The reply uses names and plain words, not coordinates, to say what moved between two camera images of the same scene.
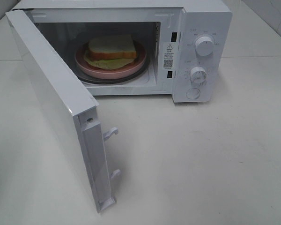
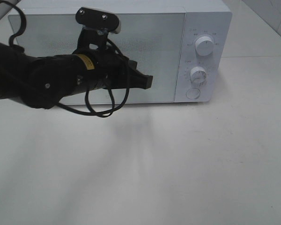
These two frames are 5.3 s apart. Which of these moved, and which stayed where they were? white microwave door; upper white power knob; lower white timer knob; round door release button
Moved: white microwave door
Stayed: round door release button; lower white timer knob; upper white power knob
